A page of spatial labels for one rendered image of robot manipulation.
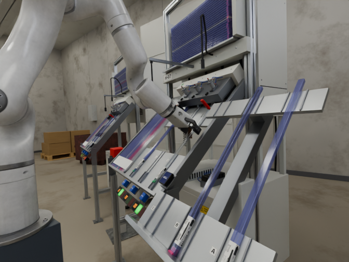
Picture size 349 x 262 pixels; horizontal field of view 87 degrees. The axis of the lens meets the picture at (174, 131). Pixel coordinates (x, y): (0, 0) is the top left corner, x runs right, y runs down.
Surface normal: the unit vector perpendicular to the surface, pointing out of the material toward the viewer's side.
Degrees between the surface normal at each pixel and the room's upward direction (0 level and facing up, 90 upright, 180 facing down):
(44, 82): 90
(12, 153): 81
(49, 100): 90
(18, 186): 90
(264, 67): 90
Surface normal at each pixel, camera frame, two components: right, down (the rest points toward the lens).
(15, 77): 0.71, -0.35
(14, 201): 0.73, 0.00
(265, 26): 0.56, 0.02
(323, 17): -0.60, 0.07
